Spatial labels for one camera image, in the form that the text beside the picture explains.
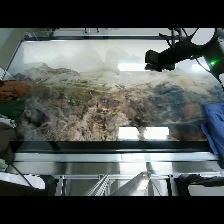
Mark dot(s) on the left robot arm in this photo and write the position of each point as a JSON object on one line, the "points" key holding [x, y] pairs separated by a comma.
{"points": [[18, 182]]}

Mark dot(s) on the silver frame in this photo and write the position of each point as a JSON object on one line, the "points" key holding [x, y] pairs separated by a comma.
{"points": [[100, 166]]}

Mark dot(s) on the green garment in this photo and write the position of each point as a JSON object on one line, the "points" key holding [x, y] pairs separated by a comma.
{"points": [[11, 109]]}

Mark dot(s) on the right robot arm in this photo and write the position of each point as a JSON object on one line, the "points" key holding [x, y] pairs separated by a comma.
{"points": [[190, 51]]}

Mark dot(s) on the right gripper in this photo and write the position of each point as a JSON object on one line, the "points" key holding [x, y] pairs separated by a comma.
{"points": [[156, 60]]}

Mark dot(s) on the heap of clothes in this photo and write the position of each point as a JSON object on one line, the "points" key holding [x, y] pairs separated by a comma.
{"points": [[6, 136]]}

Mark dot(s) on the blue garment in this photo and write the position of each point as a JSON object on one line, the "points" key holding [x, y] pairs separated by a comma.
{"points": [[215, 126]]}

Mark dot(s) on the orange garment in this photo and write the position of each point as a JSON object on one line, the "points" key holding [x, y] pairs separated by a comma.
{"points": [[13, 90]]}

